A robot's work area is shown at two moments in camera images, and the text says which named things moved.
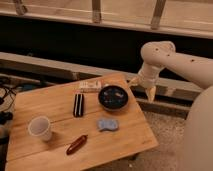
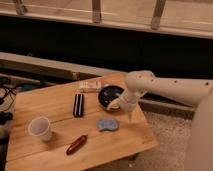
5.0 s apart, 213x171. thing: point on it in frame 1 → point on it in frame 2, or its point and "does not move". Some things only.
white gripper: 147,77 → 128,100
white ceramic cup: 40,126 does not move
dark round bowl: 113,97 does not move
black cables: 7,93 does not move
